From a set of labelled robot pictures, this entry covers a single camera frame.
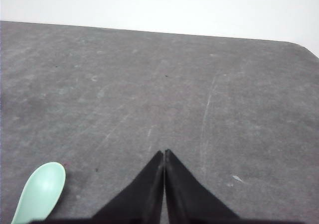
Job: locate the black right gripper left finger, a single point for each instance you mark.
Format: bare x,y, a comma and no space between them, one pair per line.
141,201

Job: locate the mint green plastic spoon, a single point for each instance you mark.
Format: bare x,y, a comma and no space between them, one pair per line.
40,194

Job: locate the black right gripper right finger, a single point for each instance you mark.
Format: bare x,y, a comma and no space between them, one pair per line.
189,202

